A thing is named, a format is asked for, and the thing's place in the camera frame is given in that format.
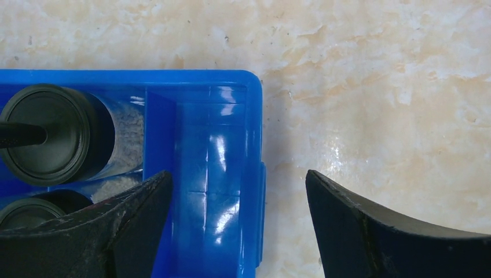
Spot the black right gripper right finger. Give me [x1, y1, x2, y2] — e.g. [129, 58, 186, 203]
[305, 170, 490, 277]

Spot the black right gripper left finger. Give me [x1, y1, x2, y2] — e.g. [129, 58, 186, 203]
[1, 171, 173, 277]

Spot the black pourer cap grain jar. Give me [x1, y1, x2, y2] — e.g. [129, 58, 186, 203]
[0, 174, 145, 231]

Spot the blue plastic divided bin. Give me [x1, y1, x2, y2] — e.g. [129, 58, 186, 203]
[1, 69, 266, 277]

